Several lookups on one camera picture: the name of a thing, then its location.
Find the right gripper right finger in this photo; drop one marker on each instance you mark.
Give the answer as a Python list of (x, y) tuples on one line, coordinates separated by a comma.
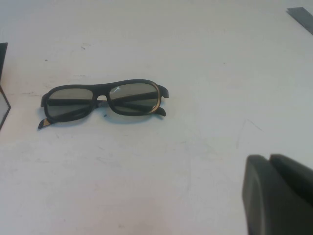
[(296, 178)]

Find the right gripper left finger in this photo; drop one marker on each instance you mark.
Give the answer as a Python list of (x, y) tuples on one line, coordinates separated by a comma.
[(264, 200)]

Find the black frame sunglasses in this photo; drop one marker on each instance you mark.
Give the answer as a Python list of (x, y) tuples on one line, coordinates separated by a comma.
[(66, 98)]

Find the black glasses case printed side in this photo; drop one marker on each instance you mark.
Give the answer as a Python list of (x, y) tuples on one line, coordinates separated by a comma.
[(3, 56)]

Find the grey flat strip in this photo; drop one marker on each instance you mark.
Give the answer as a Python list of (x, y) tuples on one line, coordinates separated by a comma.
[(303, 16)]

